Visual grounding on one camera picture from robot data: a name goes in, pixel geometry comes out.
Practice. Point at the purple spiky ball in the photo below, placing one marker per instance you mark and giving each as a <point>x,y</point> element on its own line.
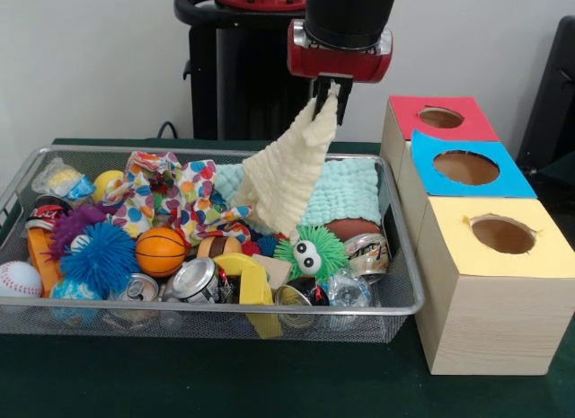
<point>72,227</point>

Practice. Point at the white baseball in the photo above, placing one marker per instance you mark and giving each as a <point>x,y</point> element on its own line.
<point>18,280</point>

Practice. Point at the silver metal can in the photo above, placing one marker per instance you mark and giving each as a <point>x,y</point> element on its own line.
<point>196,280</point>

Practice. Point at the green spiky ball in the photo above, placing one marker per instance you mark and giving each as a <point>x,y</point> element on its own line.
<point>310,254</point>

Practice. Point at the blue fuzzy ball with eyes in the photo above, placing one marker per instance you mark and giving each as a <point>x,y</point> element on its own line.
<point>97,258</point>

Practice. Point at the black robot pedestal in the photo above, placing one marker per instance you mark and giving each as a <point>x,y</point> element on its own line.
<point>243,76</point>

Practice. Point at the yellow plastic block toy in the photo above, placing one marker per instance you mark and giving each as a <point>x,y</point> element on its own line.
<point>247,283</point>

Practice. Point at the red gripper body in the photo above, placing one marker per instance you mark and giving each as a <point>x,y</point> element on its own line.
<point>341,63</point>

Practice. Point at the mint green waffle cloth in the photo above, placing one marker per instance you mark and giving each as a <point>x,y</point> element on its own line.
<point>350,189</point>

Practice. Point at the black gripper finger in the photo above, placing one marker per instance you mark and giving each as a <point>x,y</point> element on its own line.
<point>344,99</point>
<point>318,90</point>

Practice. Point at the dark green table cloth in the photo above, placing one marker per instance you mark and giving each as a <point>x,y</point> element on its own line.
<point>225,382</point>

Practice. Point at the wooden box with three holes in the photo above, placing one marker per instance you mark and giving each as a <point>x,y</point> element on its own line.
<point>494,319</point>

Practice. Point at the brown toy football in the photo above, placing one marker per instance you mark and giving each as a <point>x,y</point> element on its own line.
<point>352,227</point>

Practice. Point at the yellow ball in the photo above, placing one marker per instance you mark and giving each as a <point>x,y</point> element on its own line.
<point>108,184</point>

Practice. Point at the red soda can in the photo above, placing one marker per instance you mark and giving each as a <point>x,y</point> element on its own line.
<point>45,213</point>

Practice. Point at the cream yellow waffle cloth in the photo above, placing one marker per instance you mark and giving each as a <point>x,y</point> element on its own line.
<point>287,175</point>

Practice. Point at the small orange basketball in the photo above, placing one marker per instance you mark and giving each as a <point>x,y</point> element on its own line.
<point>162,252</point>

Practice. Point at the black chair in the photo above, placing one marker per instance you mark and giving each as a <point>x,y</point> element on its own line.
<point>552,94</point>

